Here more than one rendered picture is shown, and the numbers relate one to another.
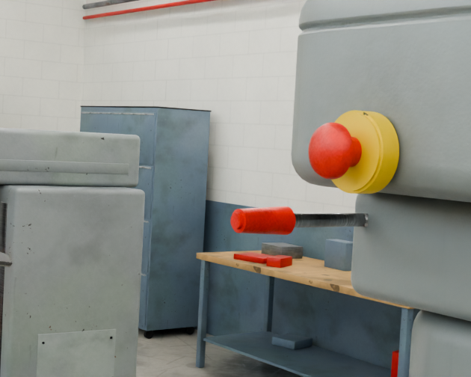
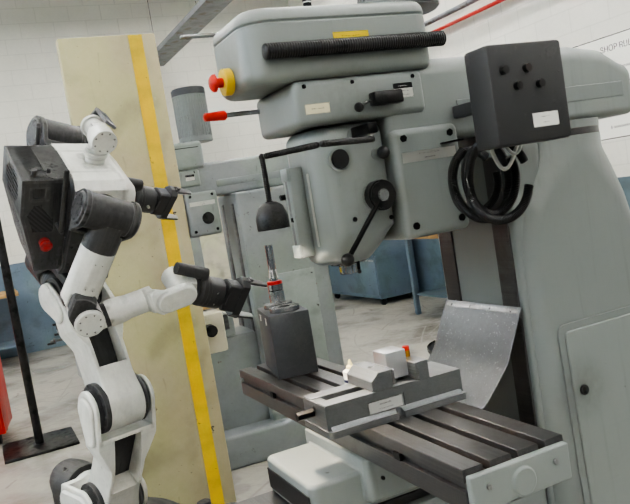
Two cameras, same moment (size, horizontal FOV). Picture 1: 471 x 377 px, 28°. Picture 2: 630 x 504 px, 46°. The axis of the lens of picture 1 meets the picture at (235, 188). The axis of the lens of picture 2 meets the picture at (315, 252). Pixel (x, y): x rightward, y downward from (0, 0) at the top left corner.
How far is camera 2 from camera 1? 116 cm
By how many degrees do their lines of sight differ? 13
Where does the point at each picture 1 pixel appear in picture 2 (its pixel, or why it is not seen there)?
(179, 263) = (395, 248)
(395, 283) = (268, 129)
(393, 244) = (265, 116)
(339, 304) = not seen: hidden behind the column
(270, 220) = (215, 115)
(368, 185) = (227, 91)
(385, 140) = (227, 75)
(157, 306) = (385, 281)
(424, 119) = (235, 65)
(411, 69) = (231, 51)
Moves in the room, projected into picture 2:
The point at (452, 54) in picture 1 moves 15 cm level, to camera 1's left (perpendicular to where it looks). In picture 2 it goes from (235, 43) to (171, 57)
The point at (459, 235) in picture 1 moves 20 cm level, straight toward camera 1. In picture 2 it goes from (275, 104) to (229, 100)
